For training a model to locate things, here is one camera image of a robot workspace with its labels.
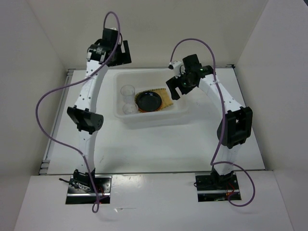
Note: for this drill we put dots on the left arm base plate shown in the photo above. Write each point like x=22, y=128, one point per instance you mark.
x=78, y=194

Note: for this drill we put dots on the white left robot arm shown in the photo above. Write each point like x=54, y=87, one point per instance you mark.
x=104, y=53

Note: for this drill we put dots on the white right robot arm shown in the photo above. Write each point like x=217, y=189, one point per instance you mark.
x=236, y=120

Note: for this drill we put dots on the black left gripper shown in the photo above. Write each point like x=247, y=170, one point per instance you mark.
x=125, y=57

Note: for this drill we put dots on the translucent white plastic bin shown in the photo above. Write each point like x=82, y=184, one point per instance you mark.
x=142, y=80

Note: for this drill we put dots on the black round plate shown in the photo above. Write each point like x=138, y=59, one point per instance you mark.
x=148, y=99

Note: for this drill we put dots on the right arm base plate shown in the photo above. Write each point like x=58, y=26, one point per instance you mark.
x=207, y=191

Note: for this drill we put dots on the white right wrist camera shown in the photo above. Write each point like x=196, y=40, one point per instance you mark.
x=175, y=66

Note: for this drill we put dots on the orange plastic plate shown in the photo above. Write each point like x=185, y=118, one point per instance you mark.
x=148, y=109

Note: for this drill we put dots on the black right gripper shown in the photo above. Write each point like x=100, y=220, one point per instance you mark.
x=173, y=83

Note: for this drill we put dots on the woven bamboo tray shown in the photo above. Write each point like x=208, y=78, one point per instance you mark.
x=166, y=99

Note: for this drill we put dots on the clear plastic cup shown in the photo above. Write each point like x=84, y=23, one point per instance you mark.
x=130, y=108
x=128, y=94

